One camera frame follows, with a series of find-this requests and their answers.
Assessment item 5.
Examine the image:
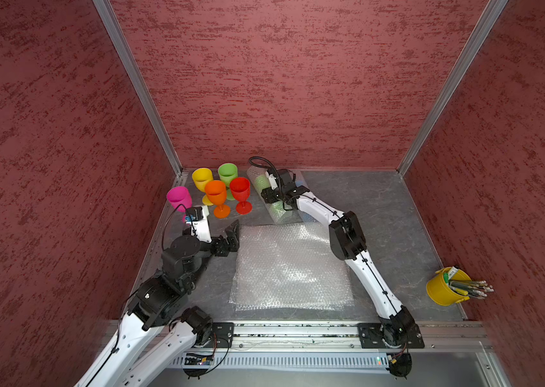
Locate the orange glass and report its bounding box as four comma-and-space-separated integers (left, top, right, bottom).
205, 180, 231, 219

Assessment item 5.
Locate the yellow glass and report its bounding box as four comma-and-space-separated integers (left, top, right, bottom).
192, 168, 214, 206

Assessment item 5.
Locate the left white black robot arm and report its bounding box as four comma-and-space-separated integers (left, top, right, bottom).
78, 220, 240, 386

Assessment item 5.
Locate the yellow pen cup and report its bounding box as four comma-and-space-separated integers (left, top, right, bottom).
426, 267, 472, 306

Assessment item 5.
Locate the left aluminium corner post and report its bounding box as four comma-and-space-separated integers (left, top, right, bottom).
93, 0, 183, 177

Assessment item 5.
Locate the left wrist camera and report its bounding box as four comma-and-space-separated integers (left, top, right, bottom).
185, 206, 212, 243

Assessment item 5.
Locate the red glass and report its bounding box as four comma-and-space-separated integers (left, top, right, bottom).
230, 177, 253, 214

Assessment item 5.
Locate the pink glass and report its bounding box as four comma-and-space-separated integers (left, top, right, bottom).
166, 186, 193, 223

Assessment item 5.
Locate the bright green wine glass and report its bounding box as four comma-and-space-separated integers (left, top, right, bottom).
218, 163, 239, 201

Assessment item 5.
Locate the aluminium corner post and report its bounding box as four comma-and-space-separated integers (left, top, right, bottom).
93, 0, 183, 177
397, 0, 508, 177

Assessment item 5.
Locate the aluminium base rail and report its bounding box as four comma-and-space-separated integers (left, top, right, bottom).
146, 318, 510, 387

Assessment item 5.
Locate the right aluminium corner post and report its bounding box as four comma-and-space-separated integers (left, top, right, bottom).
397, 0, 508, 177

